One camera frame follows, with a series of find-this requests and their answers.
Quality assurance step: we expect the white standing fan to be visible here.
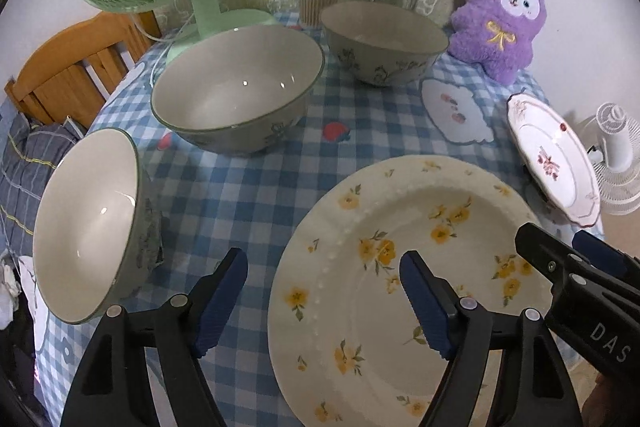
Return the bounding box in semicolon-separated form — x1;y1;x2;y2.
575;103;640;220

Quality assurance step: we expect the wooden chair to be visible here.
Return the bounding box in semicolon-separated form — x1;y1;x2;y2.
5;11;163;130

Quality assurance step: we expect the white fan cable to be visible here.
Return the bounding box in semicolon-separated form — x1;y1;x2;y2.
134;13;197;90

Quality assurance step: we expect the pink floral white plate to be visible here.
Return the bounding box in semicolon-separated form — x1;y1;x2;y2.
506;93;602;228

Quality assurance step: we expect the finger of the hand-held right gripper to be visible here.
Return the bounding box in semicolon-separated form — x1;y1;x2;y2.
515;222;589;289
572;230;640;294

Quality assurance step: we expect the yellow floral cream plate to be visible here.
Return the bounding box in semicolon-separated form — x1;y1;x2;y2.
267;156;558;427

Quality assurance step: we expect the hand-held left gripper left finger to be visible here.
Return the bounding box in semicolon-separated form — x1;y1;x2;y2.
60;247;249;427

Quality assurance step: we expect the large green-rimmed ceramic bowl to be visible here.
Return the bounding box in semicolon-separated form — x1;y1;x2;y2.
150;26;326;154

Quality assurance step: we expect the grey plaid pillow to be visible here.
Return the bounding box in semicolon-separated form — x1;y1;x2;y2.
0;99;86;258

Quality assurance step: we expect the purple plush toy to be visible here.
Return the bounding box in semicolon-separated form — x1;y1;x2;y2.
446;0;548;86

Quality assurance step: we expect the cotton swab container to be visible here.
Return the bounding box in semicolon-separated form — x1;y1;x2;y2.
298;0;340;29

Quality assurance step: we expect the blue checked tablecloth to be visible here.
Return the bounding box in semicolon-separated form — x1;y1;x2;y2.
32;9;606;427

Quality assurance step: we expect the small green-rimmed ceramic bowl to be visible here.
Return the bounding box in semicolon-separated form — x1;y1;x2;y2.
320;1;450;86

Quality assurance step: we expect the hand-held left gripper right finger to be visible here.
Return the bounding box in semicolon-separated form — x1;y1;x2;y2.
399;249;583;427

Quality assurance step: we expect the medium green-rimmed ceramic bowl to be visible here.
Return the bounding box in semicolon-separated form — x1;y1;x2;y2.
32;128;163;325

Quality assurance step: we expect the white crumpled cloth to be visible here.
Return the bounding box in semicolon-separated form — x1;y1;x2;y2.
0;254;38;330

